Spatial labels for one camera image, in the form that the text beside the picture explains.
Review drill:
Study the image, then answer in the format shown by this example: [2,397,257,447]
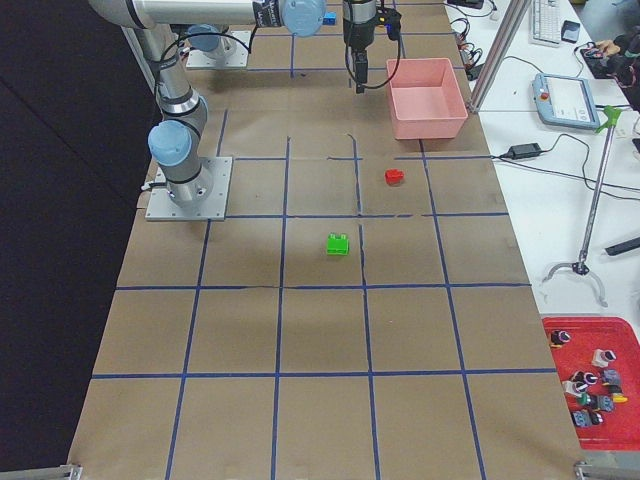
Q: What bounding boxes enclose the blue toy block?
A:
[322,12,337,26]

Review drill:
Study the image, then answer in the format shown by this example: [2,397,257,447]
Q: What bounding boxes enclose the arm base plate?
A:
[186,30,251,70]
[145,157,233,221]

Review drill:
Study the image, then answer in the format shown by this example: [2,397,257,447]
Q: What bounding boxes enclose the white keyboard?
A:
[529,0,561,47]

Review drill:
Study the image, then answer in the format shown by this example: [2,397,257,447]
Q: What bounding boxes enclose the pink plastic box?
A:
[386,58,468,140]

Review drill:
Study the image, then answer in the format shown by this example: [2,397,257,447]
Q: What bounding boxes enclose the teach pendant tablet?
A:
[532,73,600,130]

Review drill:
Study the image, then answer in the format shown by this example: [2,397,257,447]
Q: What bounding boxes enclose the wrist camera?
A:
[377,6,402,41]

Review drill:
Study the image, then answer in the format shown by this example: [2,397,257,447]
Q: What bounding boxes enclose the red toy block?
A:
[384,169,405,186]

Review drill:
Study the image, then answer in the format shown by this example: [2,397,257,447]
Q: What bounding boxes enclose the green handled reacher grabber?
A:
[542,105,622,308]

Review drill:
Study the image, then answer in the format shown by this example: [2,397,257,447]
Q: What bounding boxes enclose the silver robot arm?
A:
[90,1,327,220]
[187,24,236,58]

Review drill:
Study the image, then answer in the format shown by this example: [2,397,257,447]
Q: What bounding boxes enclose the aluminium frame post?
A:
[467,0,530,113]

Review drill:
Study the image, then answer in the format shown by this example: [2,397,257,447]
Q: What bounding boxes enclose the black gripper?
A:
[342,0,376,94]

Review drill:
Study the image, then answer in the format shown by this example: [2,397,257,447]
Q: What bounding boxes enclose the green toy block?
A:
[326,232,350,256]

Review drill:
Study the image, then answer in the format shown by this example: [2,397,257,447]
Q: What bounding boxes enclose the red tray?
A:
[543,317,639,451]

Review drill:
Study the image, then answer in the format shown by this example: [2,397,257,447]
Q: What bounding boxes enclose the brown paper table cover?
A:
[68,27,581,479]

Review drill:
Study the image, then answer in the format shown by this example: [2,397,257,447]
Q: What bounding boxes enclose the black power adapter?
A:
[505,143,543,160]

